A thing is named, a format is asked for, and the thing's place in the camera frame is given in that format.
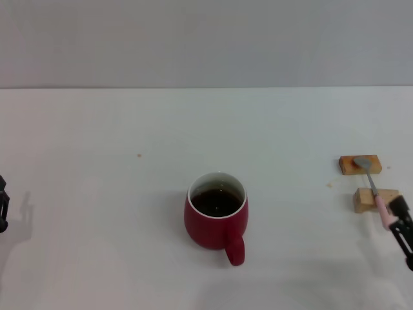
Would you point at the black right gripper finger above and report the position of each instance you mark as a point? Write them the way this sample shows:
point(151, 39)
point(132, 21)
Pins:
point(403, 232)

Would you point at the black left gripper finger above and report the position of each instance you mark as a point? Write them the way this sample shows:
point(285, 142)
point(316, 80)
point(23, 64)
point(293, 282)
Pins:
point(3, 206)

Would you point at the light wooden block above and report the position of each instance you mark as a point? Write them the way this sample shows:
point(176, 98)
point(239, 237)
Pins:
point(363, 200)

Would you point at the red ceramic cup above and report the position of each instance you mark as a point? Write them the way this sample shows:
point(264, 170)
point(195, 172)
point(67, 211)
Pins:
point(206, 232)

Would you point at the dark orange wooden block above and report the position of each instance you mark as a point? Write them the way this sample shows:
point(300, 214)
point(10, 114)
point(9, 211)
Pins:
point(346, 166)

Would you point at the dark coffee liquid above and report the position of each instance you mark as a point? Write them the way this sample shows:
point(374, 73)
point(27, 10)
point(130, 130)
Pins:
point(216, 201)

